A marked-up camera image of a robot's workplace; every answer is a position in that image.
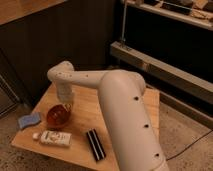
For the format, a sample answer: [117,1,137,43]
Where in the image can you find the black floor cable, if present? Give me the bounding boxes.
[165,129,213,162]

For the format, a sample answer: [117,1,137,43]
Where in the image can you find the metal shelf rack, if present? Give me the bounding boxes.
[110,0,213,128]

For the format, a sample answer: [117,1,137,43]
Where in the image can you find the white lotion bottle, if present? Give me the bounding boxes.
[32,130,71,147]

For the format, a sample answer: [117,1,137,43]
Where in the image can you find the blue sponge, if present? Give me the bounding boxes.
[18,112,41,130]

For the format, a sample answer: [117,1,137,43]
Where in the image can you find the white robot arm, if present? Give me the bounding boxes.
[47,61,169,171]

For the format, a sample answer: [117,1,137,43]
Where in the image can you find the wooden counter top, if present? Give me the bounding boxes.
[0,0,66,25]

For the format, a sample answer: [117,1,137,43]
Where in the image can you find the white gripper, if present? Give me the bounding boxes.
[56,83,74,104]

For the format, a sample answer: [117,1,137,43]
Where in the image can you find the black striped rectangular block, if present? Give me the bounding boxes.
[86,129,106,161]

